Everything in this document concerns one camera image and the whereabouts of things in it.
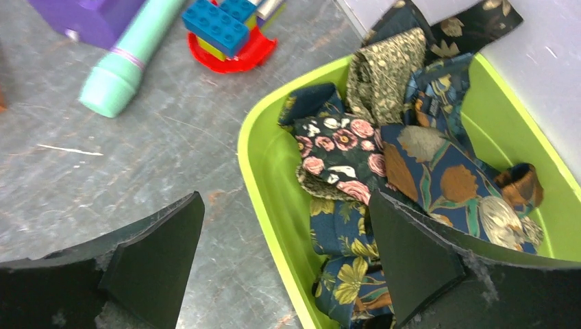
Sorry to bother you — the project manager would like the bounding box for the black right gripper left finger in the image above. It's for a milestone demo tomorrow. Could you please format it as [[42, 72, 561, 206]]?
[[1, 192, 205, 328]]

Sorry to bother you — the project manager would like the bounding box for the green gold vine tie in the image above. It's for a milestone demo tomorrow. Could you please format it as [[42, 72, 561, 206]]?
[[279, 27, 425, 190]]

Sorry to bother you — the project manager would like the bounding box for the colourful toy brick boat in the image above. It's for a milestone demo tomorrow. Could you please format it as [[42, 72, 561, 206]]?
[[182, 0, 285, 74]]

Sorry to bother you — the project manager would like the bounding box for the black gold leaf tie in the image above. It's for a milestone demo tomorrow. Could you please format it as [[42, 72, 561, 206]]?
[[361, 0, 524, 62]]

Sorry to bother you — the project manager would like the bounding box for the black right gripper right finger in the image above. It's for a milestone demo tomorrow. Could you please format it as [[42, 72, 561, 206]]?
[[369, 191, 580, 328]]

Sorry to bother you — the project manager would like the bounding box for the navy orange floral tie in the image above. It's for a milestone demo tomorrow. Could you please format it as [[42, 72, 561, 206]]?
[[380, 53, 543, 254]]

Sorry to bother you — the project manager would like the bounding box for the black pink rose tie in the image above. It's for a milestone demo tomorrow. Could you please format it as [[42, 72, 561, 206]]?
[[291, 114, 398, 205]]

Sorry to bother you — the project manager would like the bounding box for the navy yellow flower tie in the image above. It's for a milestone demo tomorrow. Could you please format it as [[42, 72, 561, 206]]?
[[278, 83, 395, 328]]

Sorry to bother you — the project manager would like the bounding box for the mint green cylinder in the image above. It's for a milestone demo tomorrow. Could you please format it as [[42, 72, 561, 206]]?
[[78, 0, 185, 118]]

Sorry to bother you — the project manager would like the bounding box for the lime green plastic bin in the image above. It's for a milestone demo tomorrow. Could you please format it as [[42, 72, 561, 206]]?
[[238, 55, 580, 328]]

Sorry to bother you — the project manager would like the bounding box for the purple metronome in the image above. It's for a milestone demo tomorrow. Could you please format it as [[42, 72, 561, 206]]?
[[29, 0, 145, 49]]

